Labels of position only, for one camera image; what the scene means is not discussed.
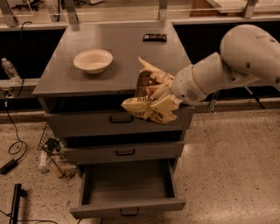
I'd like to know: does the grey drawer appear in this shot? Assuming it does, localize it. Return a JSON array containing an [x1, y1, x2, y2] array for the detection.
[[70, 159, 186, 220], [64, 141, 184, 165], [45, 107, 193, 138]]

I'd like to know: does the brown chip bag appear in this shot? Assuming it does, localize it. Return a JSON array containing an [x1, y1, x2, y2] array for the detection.
[[121, 58, 182, 124]]

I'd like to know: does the top grey drawer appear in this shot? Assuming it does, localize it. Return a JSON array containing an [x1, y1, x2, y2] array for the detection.
[[45, 107, 193, 138]]

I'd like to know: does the black stand on floor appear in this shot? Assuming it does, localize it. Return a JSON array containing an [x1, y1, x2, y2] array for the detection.
[[9, 184, 27, 224]]

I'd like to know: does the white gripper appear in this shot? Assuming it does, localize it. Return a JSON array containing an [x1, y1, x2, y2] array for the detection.
[[147, 65, 207, 114]]

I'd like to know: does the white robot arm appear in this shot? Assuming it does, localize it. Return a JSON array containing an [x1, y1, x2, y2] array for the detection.
[[150, 24, 280, 114]]

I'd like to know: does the clear bottle on floor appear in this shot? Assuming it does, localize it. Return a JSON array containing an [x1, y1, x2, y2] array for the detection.
[[38, 150, 48, 173]]

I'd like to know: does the black power adapter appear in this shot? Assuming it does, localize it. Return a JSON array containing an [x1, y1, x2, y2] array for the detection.
[[0, 159, 18, 175]]

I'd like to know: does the grey drawer cabinet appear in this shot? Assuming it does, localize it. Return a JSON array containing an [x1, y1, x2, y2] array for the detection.
[[31, 21, 203, 176]]

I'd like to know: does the clear plastic water bottle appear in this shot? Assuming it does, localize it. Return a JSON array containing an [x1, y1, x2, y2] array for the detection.
[[2, 58, 22, 85]]

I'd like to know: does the white paper bowl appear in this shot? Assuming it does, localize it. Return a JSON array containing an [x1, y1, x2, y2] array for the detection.
[[73, 49, 113, 74]]

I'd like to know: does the bottom grey drawer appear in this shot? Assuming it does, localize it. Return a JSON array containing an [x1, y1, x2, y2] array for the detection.
[[70, 159, 186, 220]]

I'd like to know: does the black power cable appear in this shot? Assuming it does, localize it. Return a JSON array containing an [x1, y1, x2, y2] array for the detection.
[[3, 20, 33, 163]]

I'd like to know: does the middle grey drawer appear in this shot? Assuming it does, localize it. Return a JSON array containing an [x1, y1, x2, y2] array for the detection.
[[64, 141, 184, 165]]

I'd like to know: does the wire mesh basket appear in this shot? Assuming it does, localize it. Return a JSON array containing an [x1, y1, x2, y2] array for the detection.
[[38, 124, 59, 151]]

